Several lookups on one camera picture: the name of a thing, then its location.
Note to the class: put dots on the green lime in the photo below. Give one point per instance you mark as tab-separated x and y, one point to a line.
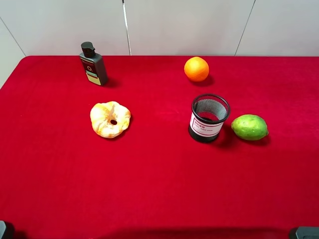
250	127

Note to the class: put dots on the red tablecloth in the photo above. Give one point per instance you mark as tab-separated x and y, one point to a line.
60	180

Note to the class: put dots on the black object bottom left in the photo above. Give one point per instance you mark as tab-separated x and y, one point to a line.
6	230

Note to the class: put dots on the black mesh pen holder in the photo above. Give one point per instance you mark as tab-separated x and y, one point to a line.
208	114

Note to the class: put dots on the black object bottom right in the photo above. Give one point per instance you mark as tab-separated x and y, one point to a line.
304	233

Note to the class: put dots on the orange fruit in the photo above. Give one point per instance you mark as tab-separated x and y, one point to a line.
196	69

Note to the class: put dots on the black object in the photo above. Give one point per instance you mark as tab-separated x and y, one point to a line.
304	233
6	230

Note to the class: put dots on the dark grey lotion bottle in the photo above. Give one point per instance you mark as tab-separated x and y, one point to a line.
93	64

